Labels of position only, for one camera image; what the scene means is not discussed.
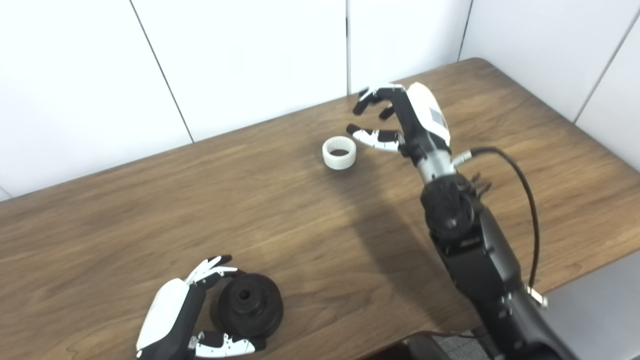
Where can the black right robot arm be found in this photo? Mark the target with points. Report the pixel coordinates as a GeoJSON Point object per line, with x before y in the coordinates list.
{"type": "Point", "coordinates": [475, 250]}

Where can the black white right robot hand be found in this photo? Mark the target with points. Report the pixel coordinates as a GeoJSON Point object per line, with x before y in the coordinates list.
{"type": "Point", "coordinates": [422, 115]}

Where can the round black plastic part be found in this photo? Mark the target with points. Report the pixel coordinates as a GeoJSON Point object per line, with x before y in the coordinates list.
{"type": "Point", "coordinates": [250, 310]}

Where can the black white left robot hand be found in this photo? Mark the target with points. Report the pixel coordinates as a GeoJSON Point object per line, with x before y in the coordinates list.
{"type": "Point", "coordinates": [167, 310]}

